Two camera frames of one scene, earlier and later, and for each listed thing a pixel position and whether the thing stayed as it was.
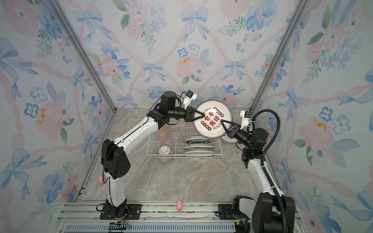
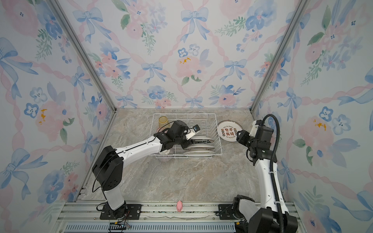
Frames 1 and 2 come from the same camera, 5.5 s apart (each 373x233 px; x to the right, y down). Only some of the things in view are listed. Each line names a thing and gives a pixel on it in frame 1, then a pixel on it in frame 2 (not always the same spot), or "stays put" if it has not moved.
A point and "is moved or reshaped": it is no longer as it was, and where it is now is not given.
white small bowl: x=164 y=150 stays put
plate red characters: x=210 y=125 is moved or reshaped
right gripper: x=233 y=130 -> x=242 y=138
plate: x=198 y=147 stays put
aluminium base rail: x=157 y=217 stays put
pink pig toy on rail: x=179 y=206 stays put
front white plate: x=198 y=154 stays put
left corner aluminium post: x=60 y=13 stays put
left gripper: x=190 y=113 -> x=188 y=143
